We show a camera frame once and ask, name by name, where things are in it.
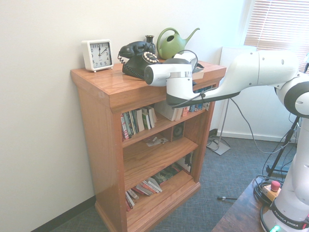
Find cream page edge book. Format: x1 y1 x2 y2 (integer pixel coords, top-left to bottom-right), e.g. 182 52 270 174
135 108 145 133

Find white slim book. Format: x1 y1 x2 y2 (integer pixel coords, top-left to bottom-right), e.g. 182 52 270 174
147 105 158 129

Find red emergency stop button box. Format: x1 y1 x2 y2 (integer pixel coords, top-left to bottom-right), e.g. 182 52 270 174
262 181 282 200

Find white shade floor lamp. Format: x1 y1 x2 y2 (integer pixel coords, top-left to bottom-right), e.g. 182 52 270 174
206 45 257 156

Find wooden bookshelf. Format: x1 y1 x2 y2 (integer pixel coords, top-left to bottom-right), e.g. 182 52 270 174
70 57 227 232

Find white square alarm clock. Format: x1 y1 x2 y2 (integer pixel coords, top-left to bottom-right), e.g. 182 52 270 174
81 39 114 73

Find black tripod stand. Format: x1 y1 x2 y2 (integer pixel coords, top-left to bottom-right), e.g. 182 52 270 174
267 116 302 177

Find leaning red white books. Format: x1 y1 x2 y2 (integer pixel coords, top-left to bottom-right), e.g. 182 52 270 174
125 177 163 212

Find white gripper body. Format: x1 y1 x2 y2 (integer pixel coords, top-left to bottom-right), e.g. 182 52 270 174
173 53 197 65

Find cream paperback book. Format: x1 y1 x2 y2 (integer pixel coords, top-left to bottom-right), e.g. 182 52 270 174
172 107 184 121

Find dark spine book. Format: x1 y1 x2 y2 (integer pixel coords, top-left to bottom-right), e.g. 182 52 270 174
126 111 137 139

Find blue Thailand book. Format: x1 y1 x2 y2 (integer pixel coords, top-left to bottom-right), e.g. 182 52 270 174
194 87 213 112

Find black rotary telephone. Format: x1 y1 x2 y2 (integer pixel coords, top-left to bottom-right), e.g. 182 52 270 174
117 41 163 80

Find red white spine book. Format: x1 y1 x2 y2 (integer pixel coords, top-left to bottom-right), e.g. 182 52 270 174
120 113 128 142

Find white window blinds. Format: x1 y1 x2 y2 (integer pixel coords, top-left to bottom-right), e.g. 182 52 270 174
243 0 309 53

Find small wooden speaker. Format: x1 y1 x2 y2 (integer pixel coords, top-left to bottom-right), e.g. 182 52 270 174
172 122 185 142

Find large white cover book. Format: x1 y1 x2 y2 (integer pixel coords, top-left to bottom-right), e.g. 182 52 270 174
154 100 175 122

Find black white cover book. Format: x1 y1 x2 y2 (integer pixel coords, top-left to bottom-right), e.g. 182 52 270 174
177 151 194 174

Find camouflage cover large book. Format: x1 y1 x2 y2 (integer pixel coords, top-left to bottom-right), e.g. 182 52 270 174
151 163 183 186

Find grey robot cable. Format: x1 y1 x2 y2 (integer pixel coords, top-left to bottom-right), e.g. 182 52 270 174
229 98 283 154

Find green white book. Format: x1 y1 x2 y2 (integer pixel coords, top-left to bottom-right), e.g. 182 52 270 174
141 107 152 131

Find black coiled cable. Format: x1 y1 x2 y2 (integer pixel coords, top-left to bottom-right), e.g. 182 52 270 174
253 175 288 206

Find loose paper cards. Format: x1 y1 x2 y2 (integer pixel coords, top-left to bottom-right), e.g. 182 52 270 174
144 136 169 147

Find black ceramic vase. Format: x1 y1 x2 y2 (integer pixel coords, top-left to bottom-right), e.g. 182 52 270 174
145 35 156 56

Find green plastic watering can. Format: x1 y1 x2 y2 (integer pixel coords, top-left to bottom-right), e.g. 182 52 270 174
156 27 201 60

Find blue black paperback book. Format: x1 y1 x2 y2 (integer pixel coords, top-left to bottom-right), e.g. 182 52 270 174
192 63 205 80

